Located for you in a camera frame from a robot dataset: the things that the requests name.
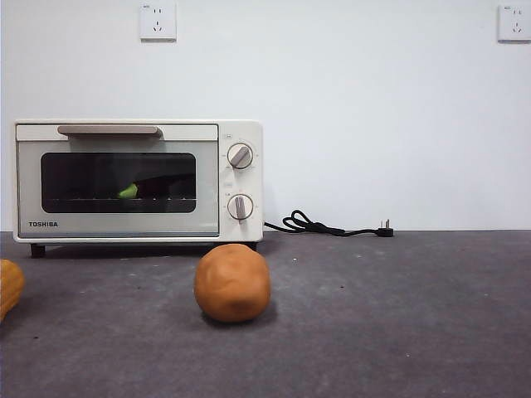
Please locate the brown potato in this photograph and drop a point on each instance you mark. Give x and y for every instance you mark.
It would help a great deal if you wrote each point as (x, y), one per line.
(232, 284)

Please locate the white toaster oven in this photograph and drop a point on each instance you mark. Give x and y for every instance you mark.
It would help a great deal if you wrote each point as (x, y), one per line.
(240, 128)

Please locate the purple eggplant with green stem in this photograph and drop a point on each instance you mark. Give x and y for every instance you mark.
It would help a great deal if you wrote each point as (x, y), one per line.
(128, 192)

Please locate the yellow corn cob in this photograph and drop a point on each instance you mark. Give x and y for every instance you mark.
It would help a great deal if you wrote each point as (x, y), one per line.
(9, 290)

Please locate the white wall socket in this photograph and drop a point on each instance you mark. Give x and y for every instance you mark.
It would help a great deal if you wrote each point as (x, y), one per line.
(157, 20)
(515, 22)

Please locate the beige oven knob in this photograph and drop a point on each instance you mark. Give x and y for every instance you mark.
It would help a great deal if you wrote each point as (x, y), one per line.
(240, 207)
(240, 156)

